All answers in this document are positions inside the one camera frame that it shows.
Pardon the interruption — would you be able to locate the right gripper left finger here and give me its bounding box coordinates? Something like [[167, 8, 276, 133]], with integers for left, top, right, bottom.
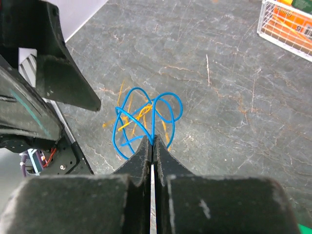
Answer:
[[0, 137, 152, 234]]

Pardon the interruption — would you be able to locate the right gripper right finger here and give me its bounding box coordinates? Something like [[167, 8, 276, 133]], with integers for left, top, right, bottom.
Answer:
[[153, 136, 300, 234]]

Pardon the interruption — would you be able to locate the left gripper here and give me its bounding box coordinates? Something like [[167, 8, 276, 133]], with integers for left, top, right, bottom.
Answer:
[[0, 0, 101, 112]]

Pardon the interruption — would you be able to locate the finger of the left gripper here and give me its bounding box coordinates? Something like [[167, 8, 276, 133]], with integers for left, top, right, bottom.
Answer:
[[0, 57, 62, 141]]

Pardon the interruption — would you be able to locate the front green bin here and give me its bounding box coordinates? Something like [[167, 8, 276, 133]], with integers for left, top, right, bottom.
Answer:
[[298, 224, 312, 234]]

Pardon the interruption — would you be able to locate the sponge box in rack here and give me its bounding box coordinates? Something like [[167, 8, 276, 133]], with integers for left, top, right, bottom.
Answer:
[[274, 0, 312, 40]]

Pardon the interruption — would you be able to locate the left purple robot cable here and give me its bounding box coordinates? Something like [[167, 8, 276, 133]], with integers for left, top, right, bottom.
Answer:
[[19, 152, 28, 178]]

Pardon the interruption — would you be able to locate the white wire shelf rack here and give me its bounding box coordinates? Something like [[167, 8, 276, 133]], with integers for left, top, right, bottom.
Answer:
[[257, 0, 312, 62]]

